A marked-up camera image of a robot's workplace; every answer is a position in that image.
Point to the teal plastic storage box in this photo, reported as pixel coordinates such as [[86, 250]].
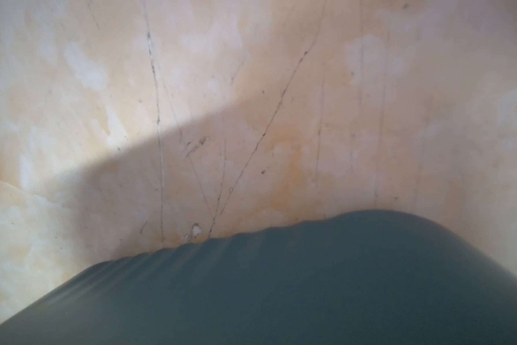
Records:
[[367, 277]]

